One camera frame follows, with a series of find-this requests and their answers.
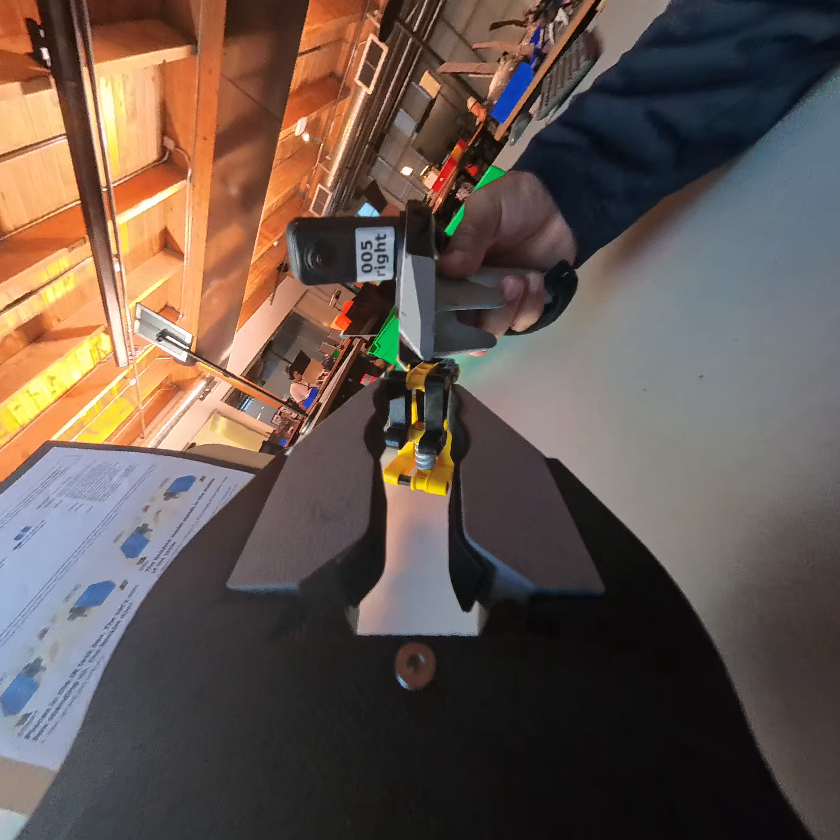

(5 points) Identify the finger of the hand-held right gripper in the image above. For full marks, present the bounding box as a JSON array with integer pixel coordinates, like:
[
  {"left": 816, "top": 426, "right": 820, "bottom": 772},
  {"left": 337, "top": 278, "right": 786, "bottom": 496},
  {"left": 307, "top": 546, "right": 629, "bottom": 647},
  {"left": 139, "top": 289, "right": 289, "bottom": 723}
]
[{"left": 394, "top": 252, "right": 508, "bottom": 366}]

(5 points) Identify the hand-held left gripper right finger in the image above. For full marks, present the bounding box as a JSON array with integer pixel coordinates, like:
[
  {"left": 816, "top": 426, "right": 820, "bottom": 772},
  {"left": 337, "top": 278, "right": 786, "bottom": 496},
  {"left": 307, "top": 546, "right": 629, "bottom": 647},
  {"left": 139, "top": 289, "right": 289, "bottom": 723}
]
[{"left": 449, "top": 386, "right": 606, "bottom": 614}]

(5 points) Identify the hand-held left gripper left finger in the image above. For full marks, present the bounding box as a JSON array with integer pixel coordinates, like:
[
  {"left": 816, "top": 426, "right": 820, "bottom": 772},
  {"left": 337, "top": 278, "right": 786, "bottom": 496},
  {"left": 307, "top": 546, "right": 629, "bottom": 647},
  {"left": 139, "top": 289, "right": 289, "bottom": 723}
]
[{"left": 226, "top": 377, "right": 388, "bottom": 608}]

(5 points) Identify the green storage bin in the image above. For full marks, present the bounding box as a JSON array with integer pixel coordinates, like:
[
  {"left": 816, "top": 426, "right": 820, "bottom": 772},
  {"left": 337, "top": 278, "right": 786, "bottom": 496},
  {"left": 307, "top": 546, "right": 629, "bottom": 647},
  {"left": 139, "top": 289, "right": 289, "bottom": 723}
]
[{"left": 367, "top": 165, "right": 506, "bottom": 368}]

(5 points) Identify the yellow black lego model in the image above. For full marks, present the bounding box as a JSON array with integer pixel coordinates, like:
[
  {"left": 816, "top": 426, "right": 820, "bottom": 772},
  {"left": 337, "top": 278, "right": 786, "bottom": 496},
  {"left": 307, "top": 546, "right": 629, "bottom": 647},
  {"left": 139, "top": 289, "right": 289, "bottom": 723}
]
[{"left": 379, "top": 361, "right": 460, "bottom": 496}]

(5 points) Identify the person's right forearm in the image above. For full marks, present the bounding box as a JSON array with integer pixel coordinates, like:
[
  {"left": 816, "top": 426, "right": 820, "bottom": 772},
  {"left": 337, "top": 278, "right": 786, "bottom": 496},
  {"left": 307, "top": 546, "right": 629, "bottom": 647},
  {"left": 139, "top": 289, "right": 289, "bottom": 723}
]
[{"left": 512, "top": 0, "right": 840, "bottom": 263}]

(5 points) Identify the person's right hand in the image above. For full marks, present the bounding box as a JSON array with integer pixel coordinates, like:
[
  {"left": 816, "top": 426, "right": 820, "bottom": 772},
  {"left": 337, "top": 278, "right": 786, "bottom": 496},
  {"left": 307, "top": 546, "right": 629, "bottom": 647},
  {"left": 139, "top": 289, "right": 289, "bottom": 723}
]
[{"left": 436, "top": 172, "right": 578, "bottom": 336}]

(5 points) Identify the red storage bin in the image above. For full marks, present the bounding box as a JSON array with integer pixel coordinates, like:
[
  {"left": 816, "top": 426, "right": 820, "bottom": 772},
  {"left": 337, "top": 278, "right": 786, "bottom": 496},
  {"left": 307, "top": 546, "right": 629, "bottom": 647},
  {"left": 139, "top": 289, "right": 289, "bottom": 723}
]
[{"left": 433, "top": 138, "right": 470, "bottom": 188}]

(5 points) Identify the ceiling light panel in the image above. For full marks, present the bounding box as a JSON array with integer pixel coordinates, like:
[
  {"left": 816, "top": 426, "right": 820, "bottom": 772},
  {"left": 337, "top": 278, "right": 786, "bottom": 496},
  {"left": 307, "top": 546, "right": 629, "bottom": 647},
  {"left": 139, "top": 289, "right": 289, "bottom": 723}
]
[{"left": 131, "top": 303, "right": 196, "bottom": 362}]

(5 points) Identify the wooden work table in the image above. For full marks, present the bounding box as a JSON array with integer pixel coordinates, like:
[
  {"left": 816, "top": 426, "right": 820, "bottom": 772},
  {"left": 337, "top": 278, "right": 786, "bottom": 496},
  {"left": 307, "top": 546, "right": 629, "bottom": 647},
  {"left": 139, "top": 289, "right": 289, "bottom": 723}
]
[{"left": 492, "top": 0, "right": 601, "bottom": 142}]

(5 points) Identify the blue bin with clutter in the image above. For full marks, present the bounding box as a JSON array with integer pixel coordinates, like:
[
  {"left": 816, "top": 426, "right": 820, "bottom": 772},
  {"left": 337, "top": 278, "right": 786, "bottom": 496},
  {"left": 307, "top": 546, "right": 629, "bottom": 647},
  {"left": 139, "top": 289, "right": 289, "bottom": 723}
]
[{"left": 489, "top": 62, "right": 546, "bottom": 126}]

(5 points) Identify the printed instruction sheet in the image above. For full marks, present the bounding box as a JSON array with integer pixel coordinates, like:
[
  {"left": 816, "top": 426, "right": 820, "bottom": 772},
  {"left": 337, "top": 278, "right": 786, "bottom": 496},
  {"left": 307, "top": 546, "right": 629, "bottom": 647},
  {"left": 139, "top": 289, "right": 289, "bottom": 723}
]
[{"left": 0, "top": 446, "right": 258, "bottom": 772}]

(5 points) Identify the black keyboard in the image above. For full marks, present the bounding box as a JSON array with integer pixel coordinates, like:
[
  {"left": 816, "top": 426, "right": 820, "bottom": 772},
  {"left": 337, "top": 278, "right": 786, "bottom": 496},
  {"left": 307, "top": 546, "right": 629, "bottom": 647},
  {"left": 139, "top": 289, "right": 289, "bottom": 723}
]
[{"left": 535, "top": 29, "right": 601, "bottom": 122}]

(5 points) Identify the wooden instruction board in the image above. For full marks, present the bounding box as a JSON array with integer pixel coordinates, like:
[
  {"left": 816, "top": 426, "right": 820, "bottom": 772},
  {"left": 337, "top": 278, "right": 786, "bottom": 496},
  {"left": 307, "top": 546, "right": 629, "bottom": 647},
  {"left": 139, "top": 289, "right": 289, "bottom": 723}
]
[{"left": 0, "top": 440, "right": 290, "bottom": 818}]

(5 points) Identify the silver air duct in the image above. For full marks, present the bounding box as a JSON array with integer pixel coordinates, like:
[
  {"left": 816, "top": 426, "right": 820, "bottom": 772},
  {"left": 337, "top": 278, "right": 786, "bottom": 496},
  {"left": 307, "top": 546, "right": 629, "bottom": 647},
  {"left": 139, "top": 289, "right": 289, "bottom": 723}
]
[{"left": 322, "top": 79, "right": 395, "bottom": 198}]

